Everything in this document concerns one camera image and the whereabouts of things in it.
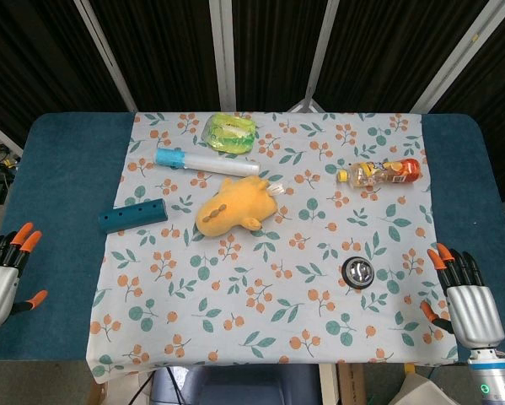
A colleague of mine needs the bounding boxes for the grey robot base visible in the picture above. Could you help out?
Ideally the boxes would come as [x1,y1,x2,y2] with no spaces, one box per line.
[150,363,320,405]

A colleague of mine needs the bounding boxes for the cables with yellow connectors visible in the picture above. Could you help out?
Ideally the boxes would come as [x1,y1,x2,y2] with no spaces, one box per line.
[0,143,22,170]

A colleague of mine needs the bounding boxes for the white tube with blue cap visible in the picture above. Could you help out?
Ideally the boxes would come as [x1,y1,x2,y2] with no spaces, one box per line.
[154,147,261,177]

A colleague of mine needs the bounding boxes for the cardboard box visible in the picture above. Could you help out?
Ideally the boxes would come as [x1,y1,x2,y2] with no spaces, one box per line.
[336,362,367,405]

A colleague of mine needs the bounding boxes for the blue padded table cover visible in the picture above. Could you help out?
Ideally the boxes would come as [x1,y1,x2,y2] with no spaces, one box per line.
[0,111,505,364]

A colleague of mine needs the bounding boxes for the white partition frame post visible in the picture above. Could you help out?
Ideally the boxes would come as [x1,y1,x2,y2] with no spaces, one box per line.
[411,0,505,114]
[286,0,341,114]
[74,0,140,113]
[208,0,237,113]

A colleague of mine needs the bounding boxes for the plastic drink bottle yellow cap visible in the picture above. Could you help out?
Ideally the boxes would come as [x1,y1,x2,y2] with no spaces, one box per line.
[336,158,423,187]

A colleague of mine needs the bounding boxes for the yellow plush toy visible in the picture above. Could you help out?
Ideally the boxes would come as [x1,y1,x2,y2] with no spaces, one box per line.
[194,175,286,238]

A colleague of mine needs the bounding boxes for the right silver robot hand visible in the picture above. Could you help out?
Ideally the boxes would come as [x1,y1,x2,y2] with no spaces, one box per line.
[420,243,505,349]

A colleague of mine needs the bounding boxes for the teal perforated rectangular bar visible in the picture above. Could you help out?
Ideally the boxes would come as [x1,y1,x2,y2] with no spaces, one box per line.
[98,198,169,235]

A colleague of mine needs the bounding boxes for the green plastic snack bag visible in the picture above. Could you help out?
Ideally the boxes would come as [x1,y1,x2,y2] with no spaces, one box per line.
[200,111,256,154]

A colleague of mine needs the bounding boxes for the floral patterned tablecloth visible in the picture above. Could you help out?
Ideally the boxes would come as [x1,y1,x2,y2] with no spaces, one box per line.
[85,111,459,385]

